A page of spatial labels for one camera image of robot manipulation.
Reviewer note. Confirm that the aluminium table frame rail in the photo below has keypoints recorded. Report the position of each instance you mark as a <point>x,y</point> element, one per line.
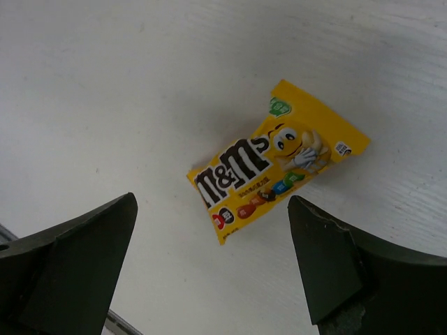
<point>114,323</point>

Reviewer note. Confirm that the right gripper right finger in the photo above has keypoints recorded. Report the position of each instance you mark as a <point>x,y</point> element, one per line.
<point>357,283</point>

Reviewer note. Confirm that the yellow M&M's packet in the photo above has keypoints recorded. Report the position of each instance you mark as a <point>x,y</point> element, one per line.
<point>300,138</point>

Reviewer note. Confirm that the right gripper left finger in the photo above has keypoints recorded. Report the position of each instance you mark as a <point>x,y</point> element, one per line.
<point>61,280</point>

